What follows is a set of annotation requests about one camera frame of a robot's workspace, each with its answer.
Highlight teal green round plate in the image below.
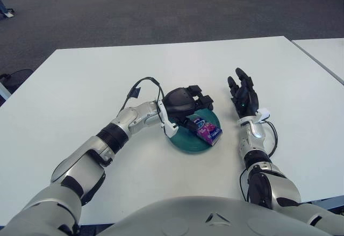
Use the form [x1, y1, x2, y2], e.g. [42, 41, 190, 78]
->
[166, 108, 221, 155]

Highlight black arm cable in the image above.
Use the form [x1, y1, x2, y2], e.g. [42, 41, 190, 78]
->
[264, 120, 278, 158]
[119, 76, 166, 120]

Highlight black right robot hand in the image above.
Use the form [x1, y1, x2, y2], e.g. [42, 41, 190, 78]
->
[227, 67, 260, 118]

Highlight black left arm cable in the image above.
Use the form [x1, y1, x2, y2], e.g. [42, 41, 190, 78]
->
[119, 76, 166, 120]

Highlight white table leg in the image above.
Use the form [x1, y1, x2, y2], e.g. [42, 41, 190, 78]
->
[0, 82, 11, 99]

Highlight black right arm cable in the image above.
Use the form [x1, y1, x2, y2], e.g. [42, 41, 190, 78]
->
[264, 120, 278, 158]

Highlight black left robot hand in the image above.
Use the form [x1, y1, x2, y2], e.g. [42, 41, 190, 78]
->
[162, 84, 214, 134]

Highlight person leg in jeans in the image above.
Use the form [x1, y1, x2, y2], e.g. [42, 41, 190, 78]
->
[0, 1, 16, 18]

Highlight grey robot torso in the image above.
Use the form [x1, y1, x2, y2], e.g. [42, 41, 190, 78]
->
[99, 196, 344, 236]

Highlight blue purple gum box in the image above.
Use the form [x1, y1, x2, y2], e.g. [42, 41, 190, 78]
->
[191, 116, 223, 147]

